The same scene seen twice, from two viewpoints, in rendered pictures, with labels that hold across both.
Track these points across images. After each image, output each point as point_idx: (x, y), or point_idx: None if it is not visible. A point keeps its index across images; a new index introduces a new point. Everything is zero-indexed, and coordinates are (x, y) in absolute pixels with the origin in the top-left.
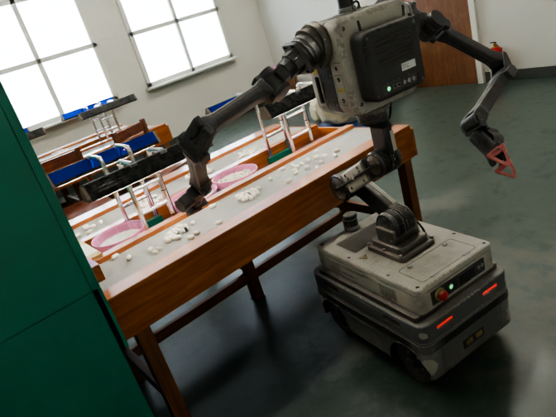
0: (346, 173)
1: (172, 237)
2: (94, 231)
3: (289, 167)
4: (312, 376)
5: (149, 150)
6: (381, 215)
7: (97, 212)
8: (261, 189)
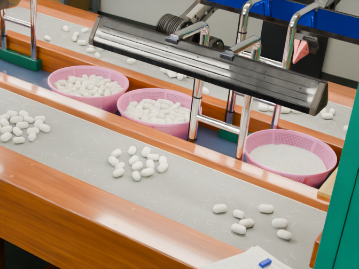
0: (197, 12)
1: None
2: (255, 208)
3: (89, 54)
4: None
5: (257, 2)
6: (216, 41)
7: (172, 226)
8: (158, 67)
